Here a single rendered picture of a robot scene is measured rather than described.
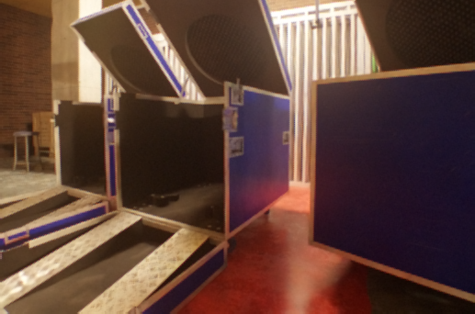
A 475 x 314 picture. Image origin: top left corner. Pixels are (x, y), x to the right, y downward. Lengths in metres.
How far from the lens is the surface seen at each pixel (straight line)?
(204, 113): 2.58
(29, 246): 1.76
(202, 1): 1.98
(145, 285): 1.27
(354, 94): 1.20
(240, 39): 2.08
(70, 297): 1.45
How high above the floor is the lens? 0.77
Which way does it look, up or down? 3 degrees down
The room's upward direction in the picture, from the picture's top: straight up
